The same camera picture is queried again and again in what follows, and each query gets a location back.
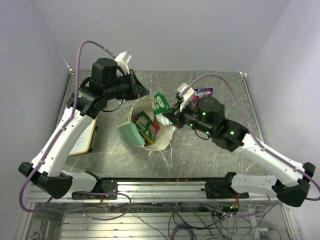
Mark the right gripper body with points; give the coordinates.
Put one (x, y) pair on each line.
(188, 116)

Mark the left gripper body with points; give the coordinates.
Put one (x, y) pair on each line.
(126, 89)

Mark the green yellow candy packet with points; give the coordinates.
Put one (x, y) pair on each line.
(160, 104)

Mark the purple candy packet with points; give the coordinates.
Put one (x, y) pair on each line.
(200, 93)

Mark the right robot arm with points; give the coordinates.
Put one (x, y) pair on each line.
(288, 180)

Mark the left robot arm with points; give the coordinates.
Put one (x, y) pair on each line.
(109, 80)

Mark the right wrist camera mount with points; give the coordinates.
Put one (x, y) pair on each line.
(184, 95)

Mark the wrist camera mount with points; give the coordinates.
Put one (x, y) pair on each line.
(123, 60)
(184, 95)

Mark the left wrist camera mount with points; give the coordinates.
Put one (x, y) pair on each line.
(123, 60)

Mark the small whiteboard yellow frame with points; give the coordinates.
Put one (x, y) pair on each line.
(85, 142)

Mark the aluminium frame rail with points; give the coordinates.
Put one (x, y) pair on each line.
(152, 192)

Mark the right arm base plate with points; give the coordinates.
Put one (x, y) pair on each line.
(219, 188)

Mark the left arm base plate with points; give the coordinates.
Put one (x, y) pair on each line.
(104, 189)

